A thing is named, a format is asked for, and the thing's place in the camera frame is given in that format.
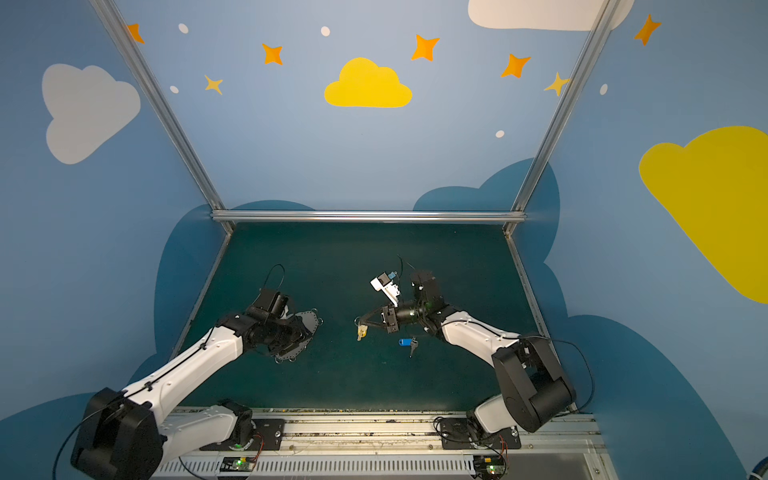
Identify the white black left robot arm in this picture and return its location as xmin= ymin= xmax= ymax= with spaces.
xmin=67 ymin=288 xmax=322 ymax=479

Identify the aluminium frame back rail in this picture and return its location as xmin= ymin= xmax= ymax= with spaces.
xmin=211 ymin=210 xmax=526 ymax=224

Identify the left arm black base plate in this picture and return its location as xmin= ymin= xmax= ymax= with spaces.
xmin=200 ymin=418 xmax=285 ymax=451

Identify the aluminium frame post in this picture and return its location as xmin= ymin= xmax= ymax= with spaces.
xmin=503 ymin=0 xmax=623 ymax=240
xmin=89 ymin=0 xmax=226 ymax=213

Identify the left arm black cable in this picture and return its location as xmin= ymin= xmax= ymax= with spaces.
xmin=52 ymin=407 xmax=211 ymax=480

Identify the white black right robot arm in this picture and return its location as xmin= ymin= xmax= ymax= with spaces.
xmin=355 ymin=270 xmax=577 ymax=441

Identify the green circuit board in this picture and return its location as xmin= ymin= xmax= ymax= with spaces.
xmin=473 ymin=455 xmax=507 ymax=480
xmin=219 ymin=457 xmax=257 ymax=474

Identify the blue key tag with key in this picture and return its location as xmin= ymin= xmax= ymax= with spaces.
xmin=398 ymin=337 xmax=419 ymax=358

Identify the aluminium frame right post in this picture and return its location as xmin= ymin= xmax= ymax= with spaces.
xmin=503 ymin=0 xmax=623 ymax=240

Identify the left green circuit board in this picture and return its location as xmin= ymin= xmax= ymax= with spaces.
xmin=219 ymin=457 xmax=257 ymax=474

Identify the aluminium frame left post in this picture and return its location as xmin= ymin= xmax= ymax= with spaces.
xmin=89 ymin=0 xmax=226 ymax=213

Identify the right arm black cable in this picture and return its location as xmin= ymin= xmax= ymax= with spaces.
xmin=527 ymin=335 xmax=596 ymax=418

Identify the green table mat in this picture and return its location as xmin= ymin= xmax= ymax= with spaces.
xmin=173 ymin=221 xmax=568 ymax=414

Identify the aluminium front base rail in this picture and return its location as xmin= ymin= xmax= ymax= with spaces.
xmin=149 ymin=408 xmax=618 ymax=479

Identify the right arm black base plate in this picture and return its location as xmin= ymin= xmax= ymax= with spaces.
xmin=433 ymin=416 xmax=522 ymax=452

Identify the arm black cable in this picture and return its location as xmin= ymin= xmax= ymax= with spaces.
xmin=527 ymin=335 xmax=596 ymax=418
xmin=52 ymin=407 xmax=211 ymax=480

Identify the right green circuit board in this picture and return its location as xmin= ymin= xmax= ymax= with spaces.
xmin=473 ymin=455 xmax=507 ymax=480

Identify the yellow key tag with ring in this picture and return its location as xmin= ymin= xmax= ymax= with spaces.
xmin=357 ymin=324 xmax=368 ymax=341

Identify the grey ring-shaped metal plate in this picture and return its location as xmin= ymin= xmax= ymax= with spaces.
xmin=270 ymin=309 xmax=323 ymax=363

